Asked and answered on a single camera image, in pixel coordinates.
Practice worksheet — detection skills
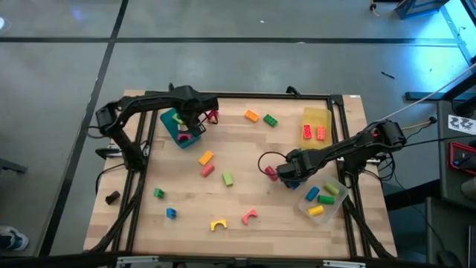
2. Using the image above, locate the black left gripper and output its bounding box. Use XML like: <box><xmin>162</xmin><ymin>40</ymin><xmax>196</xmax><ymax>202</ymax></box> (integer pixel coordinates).
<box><xmin>180</xmin><ymin>103</ymin><xmax>220</xmax><ymax>137</ymax></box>

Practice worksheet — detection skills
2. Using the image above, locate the blue cylinder block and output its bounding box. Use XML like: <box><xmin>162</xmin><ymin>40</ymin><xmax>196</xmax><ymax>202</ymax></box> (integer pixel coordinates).
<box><xmin>304</xmin><ymin>185</ymin><xmax>321</xmax><ymax>202</ymax></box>

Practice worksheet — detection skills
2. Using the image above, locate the yellow-orange toy brick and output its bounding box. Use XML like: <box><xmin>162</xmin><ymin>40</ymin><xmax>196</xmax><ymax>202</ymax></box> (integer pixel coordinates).
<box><xmin>198</xmin><ymin>150</ymin><xmax>215</xmax><ymax>167</ymax></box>

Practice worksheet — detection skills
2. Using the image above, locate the pink arch block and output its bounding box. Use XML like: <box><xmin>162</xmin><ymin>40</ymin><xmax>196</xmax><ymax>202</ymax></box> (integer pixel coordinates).
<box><xmin>241</xmin><ymin>208</ymin><xmax>259</xmax><ymax>226</ymax></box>

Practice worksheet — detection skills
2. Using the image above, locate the teal plastic bin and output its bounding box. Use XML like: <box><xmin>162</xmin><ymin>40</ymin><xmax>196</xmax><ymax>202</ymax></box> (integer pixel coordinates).
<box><xmin>159</xmin><ymin>107</ymin><xmax>203</xmax><ymax>150</ymax></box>

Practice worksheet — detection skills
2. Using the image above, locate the translucent yellow plastic bin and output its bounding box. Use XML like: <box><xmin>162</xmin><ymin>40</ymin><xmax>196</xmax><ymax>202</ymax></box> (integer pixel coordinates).
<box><xmin>300</xmin><ymin>106</ymin><xmax>333</xmax><ymax>150</ymax></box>

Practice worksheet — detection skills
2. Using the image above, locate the clear plastic bin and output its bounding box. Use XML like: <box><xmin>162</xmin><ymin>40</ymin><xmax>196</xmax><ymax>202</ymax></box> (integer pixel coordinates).
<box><xmin>298</xmin><ymin>174</ymin><xmax>350</xmax><ymax>226</ymax></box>

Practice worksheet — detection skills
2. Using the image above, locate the black side cabinet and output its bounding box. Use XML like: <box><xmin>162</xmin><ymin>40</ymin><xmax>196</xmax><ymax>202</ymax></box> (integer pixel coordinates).
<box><xmin>437</xmin><ymin>100</ymin><xmax>476</xmax><ymax>202</ymax></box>

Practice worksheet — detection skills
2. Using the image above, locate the red case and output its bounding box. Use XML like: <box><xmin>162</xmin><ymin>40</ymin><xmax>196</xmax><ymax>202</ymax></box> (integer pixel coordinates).
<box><xmin>448</xmin><ymin>141</ymin><xmax>476</xmax><ymax>171</ymax></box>

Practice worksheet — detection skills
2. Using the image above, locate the white printed paper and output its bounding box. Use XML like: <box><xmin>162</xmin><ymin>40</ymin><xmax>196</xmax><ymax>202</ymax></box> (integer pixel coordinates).
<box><xmin>448</xmin><ymin>114</ymin><xmax>476</xmax><ymax>135</ymax></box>

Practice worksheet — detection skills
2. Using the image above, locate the black furniture leg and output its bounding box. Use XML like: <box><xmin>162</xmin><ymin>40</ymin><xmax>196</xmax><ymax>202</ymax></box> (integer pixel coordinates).
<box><xmin>0</xmin><ymin>158</ymin><xmax>28</xmax><ymax>175</ymax></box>

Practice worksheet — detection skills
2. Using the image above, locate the person's shoe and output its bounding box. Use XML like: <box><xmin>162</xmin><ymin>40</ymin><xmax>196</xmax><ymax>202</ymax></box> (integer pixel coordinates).
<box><xmin>0</xmin><ymin>225</ymin><xmax>30</xmax><ymax>252</ymax></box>

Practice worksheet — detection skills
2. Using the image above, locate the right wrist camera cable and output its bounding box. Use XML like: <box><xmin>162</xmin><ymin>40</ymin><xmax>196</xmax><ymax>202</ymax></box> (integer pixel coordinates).
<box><xmin>257</xmin><ymin>150</ymin><xmax>290</xmax><ymax>176</ymax></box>

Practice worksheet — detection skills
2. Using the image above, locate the black aluminium table frame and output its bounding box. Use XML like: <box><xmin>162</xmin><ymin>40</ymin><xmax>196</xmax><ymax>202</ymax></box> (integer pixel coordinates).
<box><xmin>111</xmin><ymin>90</ymin><xmax>373</xmax><ymax>260</ymax></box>

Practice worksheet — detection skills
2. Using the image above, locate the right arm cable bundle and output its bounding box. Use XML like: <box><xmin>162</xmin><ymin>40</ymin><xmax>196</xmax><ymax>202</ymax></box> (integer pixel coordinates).
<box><xmin>344</xmin><ymin>197</ymin><xmax>397</xmax><ymax>260</ymax></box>

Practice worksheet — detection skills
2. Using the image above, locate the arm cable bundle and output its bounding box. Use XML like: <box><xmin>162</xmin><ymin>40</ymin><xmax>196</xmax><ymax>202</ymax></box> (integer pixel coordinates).
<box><xmin>87</xmin><ymin>174</ymin><xmax>144</xmax><ymax>255</ymax></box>
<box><xmin>344</xmin><ymin>197</ymin><xmax>397</xmax><ymax>260</ymax></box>

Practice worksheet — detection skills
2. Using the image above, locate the silver metal bracket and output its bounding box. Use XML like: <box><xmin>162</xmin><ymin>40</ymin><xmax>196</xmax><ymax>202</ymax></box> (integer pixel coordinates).
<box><xmin>322</xmin><ymin>260</ymin><xmax>367</xmax><ymax>268</ymax></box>
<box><xmin>117</xmin><ymin>255</ymin><xmax>161</xmax><ymax>267</ymax></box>

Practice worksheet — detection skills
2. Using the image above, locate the yellow floor cable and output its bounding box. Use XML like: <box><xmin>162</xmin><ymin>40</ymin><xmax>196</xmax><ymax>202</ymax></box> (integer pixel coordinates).
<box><xmin>399</xmin><ymin>118</ymin><xmax>434</xmax><ymax>133</ymax></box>

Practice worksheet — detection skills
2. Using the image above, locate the thin black cable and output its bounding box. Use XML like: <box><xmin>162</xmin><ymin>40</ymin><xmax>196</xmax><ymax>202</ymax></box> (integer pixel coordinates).
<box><xmin>94</xmin><ymin>163</ymin><xmax>126</xmax><ymax>197</ymax></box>

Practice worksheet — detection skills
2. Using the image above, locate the white floor cable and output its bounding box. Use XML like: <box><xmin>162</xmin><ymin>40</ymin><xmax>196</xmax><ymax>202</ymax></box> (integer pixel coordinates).
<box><xmin>371</xmin><ymin>63</ymin><xmax>476</xmax><ymax>126</ymax></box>

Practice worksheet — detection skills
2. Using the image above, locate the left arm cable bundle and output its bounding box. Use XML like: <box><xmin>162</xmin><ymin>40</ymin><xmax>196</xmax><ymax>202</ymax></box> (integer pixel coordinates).
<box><xmin>87</xmin><ymin>174</ymin><xmax>144</xmax><ymax>255</ymax></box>

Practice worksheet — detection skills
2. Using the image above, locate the black power cable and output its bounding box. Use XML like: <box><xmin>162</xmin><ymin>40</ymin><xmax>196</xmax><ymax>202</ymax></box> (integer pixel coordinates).
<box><xmin>405</xmin><ymin>135</ymin><xmax>476</xmax><ymax>148</ymax></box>

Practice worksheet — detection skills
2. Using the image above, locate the blue lit metal frame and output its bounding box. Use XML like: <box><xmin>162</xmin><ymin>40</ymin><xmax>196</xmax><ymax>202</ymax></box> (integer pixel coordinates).
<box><xmin>393</xmin><ymin>0</ymin><xmax>476</xmax><ymax>66</ymax></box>

